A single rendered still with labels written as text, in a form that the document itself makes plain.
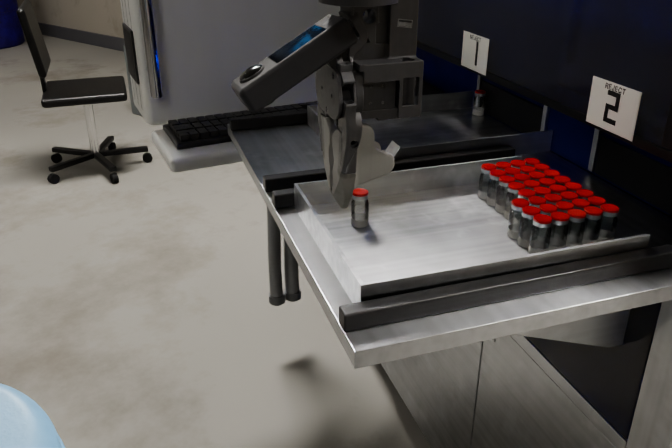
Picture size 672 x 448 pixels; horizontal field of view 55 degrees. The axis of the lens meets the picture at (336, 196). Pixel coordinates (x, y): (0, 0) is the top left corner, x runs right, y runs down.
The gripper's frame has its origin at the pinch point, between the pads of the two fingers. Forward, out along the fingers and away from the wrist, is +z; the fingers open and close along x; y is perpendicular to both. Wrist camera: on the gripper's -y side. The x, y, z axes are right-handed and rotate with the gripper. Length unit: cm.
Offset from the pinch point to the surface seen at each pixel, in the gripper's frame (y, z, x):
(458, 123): 38, 10, 45
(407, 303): 4.4, 8.3, -8.5
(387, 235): 9.2, 10.0, 8.0
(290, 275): 19, 71, 100
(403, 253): 9.3, 10.0, 3.4
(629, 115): 37.9, -3.7, 3.4
